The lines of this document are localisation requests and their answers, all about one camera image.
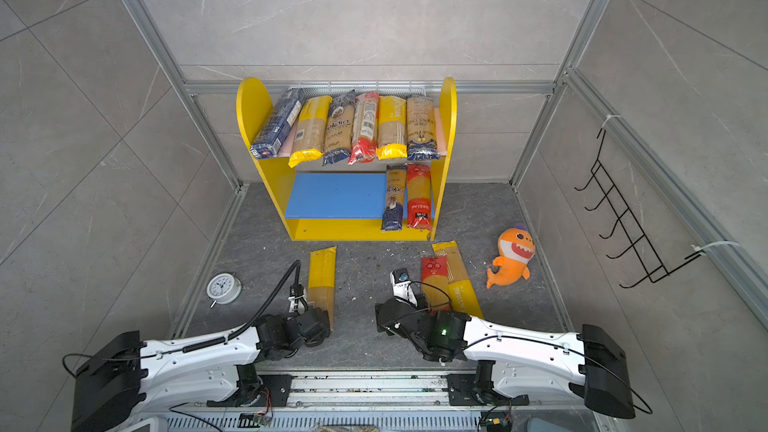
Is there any yellow clear spaghetti bag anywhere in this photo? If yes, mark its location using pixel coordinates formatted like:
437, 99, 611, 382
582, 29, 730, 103
432, 241, 484, 319

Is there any red yellow spaghetti bag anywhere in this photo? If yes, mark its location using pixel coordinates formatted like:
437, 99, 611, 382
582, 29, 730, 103
420, 256, 451, 313

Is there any blue gold spaghetti bag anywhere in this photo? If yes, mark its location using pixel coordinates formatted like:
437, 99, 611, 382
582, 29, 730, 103
381, 165, 407, 232

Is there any dark blue spaghetti box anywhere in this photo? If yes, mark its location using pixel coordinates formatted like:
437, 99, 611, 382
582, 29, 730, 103
250, 88, 305, 160

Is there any blue bottom spaghetti bag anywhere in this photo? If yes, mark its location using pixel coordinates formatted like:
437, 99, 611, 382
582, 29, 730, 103
406, 95, 440, 161

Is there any yellow top spaghetti bag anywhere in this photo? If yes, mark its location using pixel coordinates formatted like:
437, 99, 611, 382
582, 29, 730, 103
307, 246, 337, 329
288, 95, 332, 168

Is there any red spaghetti bag white label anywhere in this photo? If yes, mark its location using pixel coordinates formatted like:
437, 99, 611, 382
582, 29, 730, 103
348, 92, 380, 165

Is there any blue label spaghetti bag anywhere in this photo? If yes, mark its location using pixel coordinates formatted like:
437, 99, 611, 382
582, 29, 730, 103
323, 90, 356, 166

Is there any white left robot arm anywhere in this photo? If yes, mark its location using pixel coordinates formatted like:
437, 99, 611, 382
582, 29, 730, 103
67, 261, 331, 431

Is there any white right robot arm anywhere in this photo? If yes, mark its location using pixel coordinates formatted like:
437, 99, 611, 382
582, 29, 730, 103
375, 298, 652, 419

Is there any yellow shelf with coloured boards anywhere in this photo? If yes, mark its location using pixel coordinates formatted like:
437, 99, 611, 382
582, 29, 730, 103
253, 78, 458, 241

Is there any orange shark plush toy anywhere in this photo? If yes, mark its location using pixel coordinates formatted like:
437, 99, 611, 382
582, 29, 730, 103
486, 224, 536, 289

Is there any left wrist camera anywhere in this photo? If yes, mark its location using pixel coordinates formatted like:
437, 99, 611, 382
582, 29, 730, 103
289, 284, 309, 315

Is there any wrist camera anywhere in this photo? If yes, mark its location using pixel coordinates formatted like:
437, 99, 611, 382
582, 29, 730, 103
391, 268, 418, 306
289, 284, 309, 315

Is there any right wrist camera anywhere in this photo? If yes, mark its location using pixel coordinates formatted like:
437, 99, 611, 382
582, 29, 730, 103
391, 268, 418, 306

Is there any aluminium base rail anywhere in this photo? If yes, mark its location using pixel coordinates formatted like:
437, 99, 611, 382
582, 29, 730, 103
113, 370, 619, 432

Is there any black wire hook rack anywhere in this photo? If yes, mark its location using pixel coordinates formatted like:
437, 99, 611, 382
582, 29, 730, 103
574, 129, 705, 290

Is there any white wire mesh basket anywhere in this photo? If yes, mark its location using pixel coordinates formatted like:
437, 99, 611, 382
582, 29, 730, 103
295, 86, 428, 99

